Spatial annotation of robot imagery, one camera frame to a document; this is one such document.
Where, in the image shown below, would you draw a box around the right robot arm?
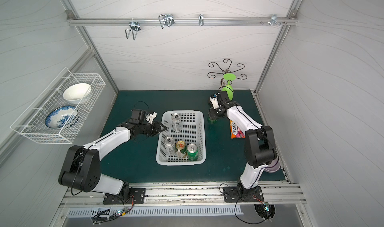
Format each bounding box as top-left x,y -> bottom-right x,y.
209,98 -> 281,190

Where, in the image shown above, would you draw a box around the right base cable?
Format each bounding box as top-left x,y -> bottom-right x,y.
218,181 -> 275,226

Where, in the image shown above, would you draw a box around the silver can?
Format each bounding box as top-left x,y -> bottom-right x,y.
172,113 -> 182,132
165,137 -> 176,156

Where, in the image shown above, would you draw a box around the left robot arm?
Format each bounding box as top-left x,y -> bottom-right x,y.
58,121 -> 167,199

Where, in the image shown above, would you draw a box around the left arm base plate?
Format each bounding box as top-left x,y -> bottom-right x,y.
103,188 -> 147,205

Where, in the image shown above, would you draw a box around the white perforated plastic basket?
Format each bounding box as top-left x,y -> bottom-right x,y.
156,110 -> 206,166

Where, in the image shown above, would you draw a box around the silver can front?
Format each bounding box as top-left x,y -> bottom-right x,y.
165,137 -> 176,156

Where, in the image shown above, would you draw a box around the white wire wall basket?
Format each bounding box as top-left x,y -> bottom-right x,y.
10,68 -> 106,144

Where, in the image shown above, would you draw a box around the blue patterned plate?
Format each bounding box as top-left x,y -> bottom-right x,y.
45,106 -> 78,129

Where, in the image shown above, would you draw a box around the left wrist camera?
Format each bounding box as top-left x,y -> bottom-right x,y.
129,109 -> 157,125

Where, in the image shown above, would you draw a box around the white bowl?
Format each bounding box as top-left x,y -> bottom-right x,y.
63,83 -> 92,105

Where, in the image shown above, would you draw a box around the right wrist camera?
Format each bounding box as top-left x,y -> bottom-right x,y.
209,91 -> 230,109

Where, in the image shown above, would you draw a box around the green can front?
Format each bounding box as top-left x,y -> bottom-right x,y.
187,143 -> 199,162

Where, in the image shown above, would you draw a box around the aluminium top rail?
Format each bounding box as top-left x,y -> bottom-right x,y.
68,16 -> 299,27

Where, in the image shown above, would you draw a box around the metal hook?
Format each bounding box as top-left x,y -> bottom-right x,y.
260,14 -> 286,26
198,14 -> 204,26
125,18 -> 141,40
158,14 -> 175,29

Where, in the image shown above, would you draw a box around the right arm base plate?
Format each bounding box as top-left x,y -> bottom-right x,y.
221,186 -> 264,203

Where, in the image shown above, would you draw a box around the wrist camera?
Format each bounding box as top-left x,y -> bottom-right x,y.
209,91 -> 230,109
129,109 -> 157,125

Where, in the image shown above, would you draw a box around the fruit candy bag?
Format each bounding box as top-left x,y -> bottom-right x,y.
230,120 -> 245,139

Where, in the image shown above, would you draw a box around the white slotted cable duct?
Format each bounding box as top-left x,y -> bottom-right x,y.
67,205 -> 244,218

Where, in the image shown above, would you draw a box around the gold top green can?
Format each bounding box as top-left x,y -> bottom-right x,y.
175,140 -> 187,159

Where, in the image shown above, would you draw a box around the black metal cup stand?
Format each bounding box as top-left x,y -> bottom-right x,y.
207,58 -> 248,90

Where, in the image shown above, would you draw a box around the left base cables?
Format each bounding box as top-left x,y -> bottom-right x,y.
91,192 -> 135,225

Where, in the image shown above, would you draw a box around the green plastic goblet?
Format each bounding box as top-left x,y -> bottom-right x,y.
221,73 -> 236,100

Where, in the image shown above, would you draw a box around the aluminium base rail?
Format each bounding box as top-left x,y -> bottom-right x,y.
60,181 -> 307,208

